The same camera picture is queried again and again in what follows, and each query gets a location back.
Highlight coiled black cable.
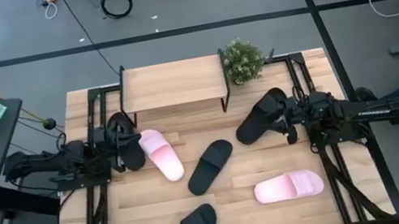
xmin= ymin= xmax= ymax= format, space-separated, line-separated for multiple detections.
xmin=99 ymin=0 xmax=136 ymax=22

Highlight black round knob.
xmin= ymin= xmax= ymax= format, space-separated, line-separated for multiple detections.
xmin=42 ymin=116 xmax=58 ymax=131

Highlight short white cable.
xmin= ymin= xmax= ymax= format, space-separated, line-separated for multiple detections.
xmin=41 ymin=0 xmax=84 ymax=21

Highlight small green potted plant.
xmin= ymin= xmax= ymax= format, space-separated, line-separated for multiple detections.
xmin=218 ymin=34 xmax=269 ymax=88

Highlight black metal table frame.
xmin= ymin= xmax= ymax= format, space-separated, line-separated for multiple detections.
xmin=26 ymin=39 xmax=399 ymax=224

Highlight wooden shelf with black legs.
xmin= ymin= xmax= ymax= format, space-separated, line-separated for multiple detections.
xmin=112 ymin=47 xmax=235 ymax=131

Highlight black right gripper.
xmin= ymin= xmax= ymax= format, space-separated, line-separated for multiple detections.
xmin=275 ymin=88 xmax=319 ymax=147

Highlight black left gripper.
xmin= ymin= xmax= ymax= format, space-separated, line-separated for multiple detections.
xmin=88 ymin=116 xmax=130 ymax=178

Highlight pink slide sandal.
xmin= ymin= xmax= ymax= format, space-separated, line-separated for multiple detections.
xmin=135 ymin=123 xmax=187 ymax=187
xmin=251 ymin=166 xmax=327 ymax=207

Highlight long black floor cable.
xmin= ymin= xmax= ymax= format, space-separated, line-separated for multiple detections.
xmin=57 ymin=0 xmax=121 ymax=85

